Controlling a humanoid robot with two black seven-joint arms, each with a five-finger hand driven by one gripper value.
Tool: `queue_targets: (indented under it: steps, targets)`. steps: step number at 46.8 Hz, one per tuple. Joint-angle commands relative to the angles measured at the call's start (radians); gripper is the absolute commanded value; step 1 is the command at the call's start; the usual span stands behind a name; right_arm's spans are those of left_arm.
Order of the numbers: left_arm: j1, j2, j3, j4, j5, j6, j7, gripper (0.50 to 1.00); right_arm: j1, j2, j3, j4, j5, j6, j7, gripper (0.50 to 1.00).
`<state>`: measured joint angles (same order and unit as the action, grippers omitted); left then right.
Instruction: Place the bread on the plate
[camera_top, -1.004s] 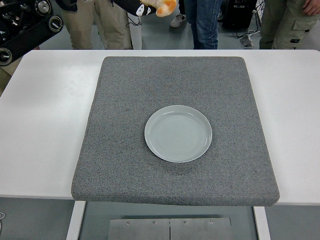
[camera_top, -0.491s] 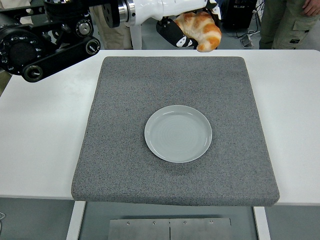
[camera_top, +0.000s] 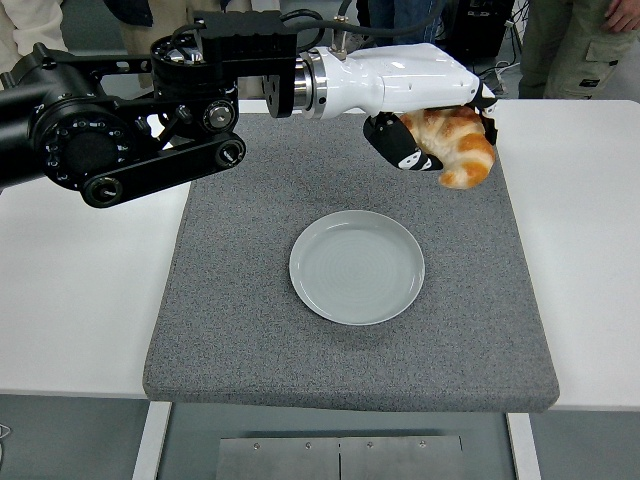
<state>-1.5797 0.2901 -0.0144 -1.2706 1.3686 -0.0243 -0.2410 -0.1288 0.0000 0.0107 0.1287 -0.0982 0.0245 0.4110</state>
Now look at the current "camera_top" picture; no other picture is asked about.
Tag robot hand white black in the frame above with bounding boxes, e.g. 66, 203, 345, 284
314, 42, 501, 174

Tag golden croissant bread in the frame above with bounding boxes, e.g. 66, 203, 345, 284
399, 104, 497, 190

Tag pale grey round plate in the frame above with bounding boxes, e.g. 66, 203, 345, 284
288, 209, 426, 327

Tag grey metal plate with screws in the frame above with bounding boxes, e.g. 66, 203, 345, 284
216, 435, 465, 480

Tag black equipment box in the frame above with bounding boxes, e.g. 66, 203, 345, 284
444, 0, 516, 64

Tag white desk leg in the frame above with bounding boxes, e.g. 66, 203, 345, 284
508, 0, 529, 57

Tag grey felt mat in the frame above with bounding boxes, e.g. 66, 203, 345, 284
142, 111, 560, 414

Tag white table leg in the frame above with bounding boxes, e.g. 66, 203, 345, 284
505, 410, 543, 480
131, 399, 173, 480

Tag white floor cable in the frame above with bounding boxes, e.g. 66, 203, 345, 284
479, 58, 522, 79

